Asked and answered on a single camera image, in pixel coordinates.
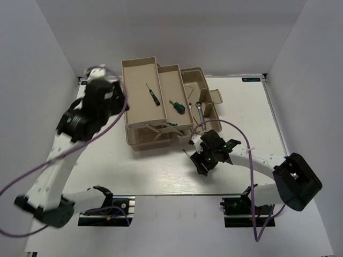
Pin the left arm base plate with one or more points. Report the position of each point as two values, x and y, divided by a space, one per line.
119 215

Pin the large silver ratchet wrench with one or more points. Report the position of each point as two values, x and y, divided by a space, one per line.
201 116

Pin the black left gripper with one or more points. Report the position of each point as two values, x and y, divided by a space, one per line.
120 102

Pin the thin black precision screwdriver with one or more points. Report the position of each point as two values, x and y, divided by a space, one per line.
155 99

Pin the beige toolbox with clear lid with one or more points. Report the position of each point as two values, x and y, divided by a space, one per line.
145 123

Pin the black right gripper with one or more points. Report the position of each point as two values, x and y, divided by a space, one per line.
201 169

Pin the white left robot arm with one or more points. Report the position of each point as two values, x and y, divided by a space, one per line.
80 125

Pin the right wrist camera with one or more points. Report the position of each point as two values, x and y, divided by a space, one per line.
196 141

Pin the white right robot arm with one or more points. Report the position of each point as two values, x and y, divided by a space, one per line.
295 183

